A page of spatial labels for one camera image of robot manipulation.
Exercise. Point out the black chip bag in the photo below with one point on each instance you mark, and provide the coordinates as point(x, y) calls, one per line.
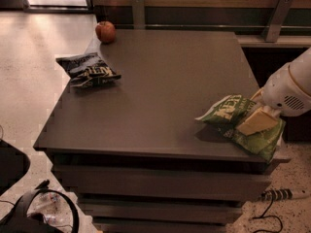
point(87, 70)

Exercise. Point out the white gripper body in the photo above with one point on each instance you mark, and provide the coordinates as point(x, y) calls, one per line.
point(284, 91)

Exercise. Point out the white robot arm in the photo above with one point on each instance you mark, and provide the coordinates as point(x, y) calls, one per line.
point(286, 93)

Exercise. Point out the green jalapeno chip bag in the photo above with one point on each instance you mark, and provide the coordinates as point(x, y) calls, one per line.
point(227, 113)

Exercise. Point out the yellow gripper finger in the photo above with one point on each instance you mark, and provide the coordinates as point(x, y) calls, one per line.
point(261, 119)
point(257, 97)

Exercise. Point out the dark brown drawer cabinet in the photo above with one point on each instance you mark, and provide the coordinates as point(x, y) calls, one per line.
point(136, 153)

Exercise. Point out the right metal bracket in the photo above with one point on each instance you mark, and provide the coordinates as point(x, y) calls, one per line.
point(272, 30)

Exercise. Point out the red apple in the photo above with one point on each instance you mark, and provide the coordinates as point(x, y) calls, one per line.
point(105, 32)

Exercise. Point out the black chair seat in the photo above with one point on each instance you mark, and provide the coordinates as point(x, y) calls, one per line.
point(14, 164)

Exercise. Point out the striped power strip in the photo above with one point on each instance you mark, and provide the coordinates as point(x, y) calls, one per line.
point(283, 194)

